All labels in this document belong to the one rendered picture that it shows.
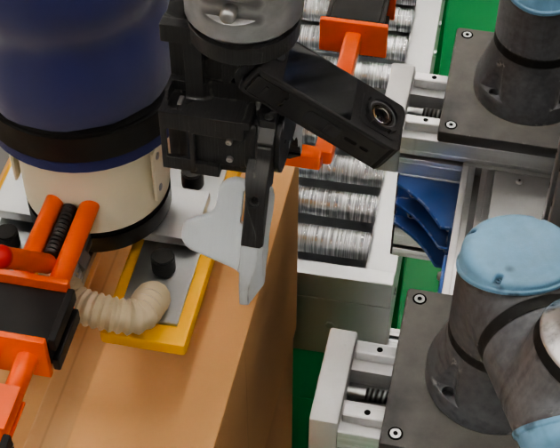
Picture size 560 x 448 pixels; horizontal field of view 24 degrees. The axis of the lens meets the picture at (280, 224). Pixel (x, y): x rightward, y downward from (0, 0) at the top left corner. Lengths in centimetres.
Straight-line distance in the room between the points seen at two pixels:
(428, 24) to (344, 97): 177
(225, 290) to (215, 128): 83
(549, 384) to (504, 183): 64
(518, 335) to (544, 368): 6
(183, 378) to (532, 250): 49
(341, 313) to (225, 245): 130
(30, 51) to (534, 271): 53
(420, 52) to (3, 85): 134
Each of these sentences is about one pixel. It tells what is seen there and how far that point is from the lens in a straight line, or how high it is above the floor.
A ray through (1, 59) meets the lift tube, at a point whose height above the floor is 139.
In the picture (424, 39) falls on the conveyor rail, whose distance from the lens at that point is 257.
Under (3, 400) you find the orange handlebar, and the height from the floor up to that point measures 120.
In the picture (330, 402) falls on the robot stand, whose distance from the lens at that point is 150.
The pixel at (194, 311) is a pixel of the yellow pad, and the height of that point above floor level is 107.
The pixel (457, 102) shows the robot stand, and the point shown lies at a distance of 178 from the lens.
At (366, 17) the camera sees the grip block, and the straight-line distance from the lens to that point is 164.
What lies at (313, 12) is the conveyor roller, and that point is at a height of 54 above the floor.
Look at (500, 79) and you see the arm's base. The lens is 176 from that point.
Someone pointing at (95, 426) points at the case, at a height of 94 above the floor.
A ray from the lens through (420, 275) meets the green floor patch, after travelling 292.
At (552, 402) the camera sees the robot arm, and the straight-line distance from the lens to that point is 121.
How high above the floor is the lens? 223
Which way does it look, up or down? 48 degrees down
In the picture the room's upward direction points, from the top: straight up
